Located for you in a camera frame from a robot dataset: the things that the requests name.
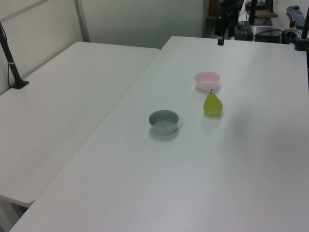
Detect black computer keyboard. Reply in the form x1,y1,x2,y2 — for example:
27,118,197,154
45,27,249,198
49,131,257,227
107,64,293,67
286,6,306,28

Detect black clamped stand pole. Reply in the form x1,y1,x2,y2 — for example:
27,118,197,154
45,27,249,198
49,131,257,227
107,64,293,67
293,13,309,52

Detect pink plastic bowl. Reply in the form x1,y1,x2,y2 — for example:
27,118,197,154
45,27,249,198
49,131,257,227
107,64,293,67
194,71,221,91

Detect black monitor stand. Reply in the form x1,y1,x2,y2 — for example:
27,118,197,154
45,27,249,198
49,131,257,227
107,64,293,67
249,0,274,26

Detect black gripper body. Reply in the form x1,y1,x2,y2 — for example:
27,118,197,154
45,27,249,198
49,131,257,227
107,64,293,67
218,0,239,18

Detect green pear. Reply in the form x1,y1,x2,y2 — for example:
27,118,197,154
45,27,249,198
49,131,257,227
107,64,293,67
202,88,224,116

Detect grey plastic bowl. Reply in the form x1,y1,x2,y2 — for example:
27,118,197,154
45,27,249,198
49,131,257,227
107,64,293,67
148,110,180,136

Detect black camera stand pole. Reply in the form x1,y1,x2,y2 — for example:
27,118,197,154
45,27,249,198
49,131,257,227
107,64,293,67
0,21,29,90

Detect black equipment box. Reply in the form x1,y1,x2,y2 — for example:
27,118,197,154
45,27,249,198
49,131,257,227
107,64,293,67
254,27,283,44

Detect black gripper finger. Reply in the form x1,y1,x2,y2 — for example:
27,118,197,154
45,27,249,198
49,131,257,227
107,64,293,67
215,16,225,46
226,11,236,41

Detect wooden shelf cabinet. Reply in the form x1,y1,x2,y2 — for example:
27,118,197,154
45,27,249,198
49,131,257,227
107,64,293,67
205,0,219,38

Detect black carrying case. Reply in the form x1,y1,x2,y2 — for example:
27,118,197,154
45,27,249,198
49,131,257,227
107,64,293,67
234,21,254,41

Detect white side table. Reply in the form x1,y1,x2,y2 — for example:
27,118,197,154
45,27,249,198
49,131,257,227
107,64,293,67
0,41,161,232

